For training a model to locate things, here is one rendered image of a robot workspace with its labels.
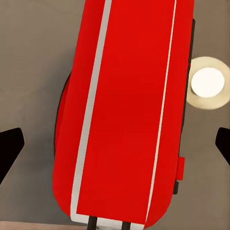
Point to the coffee table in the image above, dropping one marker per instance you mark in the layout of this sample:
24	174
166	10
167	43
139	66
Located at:
38	40

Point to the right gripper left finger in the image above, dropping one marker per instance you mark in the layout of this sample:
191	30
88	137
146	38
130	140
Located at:
11	143

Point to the radio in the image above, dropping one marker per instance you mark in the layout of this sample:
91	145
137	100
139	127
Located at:
121	113

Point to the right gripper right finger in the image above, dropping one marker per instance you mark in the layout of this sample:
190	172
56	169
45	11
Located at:
223	142

